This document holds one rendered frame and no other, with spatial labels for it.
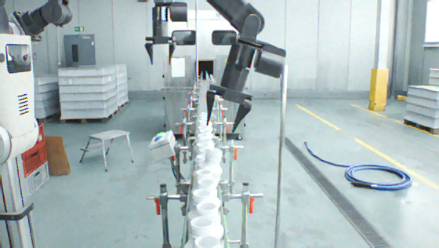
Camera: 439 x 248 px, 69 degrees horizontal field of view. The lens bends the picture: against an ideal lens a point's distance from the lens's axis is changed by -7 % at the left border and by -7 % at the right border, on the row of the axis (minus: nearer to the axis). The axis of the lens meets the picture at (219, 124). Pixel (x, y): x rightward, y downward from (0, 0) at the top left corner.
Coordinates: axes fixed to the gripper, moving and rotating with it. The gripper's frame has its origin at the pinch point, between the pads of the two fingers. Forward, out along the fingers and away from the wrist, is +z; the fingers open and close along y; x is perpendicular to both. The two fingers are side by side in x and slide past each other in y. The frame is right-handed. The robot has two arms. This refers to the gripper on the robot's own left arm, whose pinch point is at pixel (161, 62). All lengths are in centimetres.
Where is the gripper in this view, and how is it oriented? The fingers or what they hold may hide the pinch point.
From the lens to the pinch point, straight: 125.2
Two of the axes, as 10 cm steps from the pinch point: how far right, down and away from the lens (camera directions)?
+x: 0.4, 2.0, -9.8
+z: 0.0, 9.8, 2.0
